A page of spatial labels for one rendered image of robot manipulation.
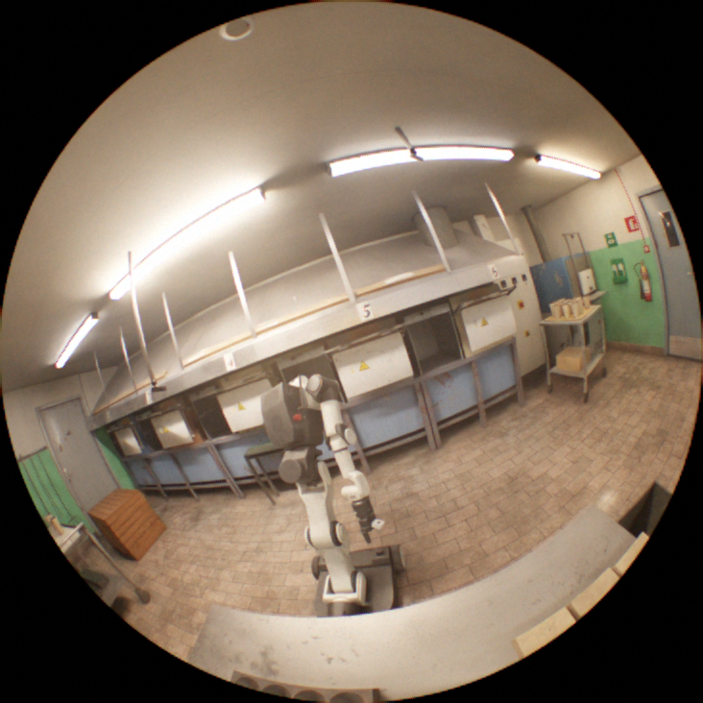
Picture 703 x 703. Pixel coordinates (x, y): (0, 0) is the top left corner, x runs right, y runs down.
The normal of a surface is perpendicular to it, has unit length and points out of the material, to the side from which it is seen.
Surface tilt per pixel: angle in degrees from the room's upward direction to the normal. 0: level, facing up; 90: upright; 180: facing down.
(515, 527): 0
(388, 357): 90
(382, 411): 90
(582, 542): 0
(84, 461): 90
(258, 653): 0
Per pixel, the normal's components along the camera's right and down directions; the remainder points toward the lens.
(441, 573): -0.33, -0.94
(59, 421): 0.95, -0.33
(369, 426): 0.01, 0.11
